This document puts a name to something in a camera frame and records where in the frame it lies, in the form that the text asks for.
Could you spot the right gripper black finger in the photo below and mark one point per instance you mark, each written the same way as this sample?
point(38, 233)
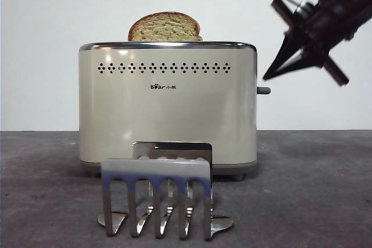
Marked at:
point(286, 49)
point(303, 62)

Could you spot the stainless steel toast rack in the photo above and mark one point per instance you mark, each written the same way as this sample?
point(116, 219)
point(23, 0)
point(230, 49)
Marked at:
point(157, 168)

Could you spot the cream toaster with chrome top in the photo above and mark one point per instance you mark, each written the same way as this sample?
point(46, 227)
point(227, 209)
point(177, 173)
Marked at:
point(174, 120)

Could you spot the grey toaster lever knob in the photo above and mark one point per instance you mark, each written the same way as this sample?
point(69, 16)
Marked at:
point(265, 90)

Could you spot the toasted bread slice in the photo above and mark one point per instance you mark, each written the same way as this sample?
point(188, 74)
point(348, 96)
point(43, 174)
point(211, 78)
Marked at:
point(165, 28)

